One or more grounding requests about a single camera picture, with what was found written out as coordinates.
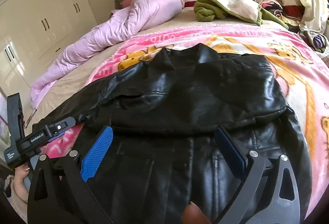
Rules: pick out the lilac quilted duvet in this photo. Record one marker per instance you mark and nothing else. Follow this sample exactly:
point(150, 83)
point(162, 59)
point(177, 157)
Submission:
point(125, 23)

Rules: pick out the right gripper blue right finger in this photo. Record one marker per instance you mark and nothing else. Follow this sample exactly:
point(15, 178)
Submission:
point(267, 192)

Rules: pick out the cream built-in wardrobe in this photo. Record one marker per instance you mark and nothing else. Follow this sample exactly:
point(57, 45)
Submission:
point(33, 34)

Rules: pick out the green and cream blanket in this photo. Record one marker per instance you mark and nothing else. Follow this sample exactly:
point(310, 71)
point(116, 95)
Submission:
point(245, 10)

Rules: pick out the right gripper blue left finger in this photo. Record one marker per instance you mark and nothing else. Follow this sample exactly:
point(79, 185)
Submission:
point(58, 191)

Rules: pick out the person's left hand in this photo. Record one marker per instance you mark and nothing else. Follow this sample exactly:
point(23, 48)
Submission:
point(21, 173)

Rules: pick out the pink cartoon fleece blanket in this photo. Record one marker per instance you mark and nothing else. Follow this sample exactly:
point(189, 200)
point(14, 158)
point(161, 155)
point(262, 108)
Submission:
point(302, 75)

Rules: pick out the black leather jacket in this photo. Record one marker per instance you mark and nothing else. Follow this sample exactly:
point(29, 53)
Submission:
point(164, 113)

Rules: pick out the person's right hand thumb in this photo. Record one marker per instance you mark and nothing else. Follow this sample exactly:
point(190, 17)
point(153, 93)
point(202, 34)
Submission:
point(193, 215)

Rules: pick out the cream curtain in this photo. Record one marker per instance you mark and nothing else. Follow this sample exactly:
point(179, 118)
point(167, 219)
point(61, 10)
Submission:
point(315, 16)

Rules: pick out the patterned cloth bundle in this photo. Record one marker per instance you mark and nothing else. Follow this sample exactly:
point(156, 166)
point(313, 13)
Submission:
point(317, 40)

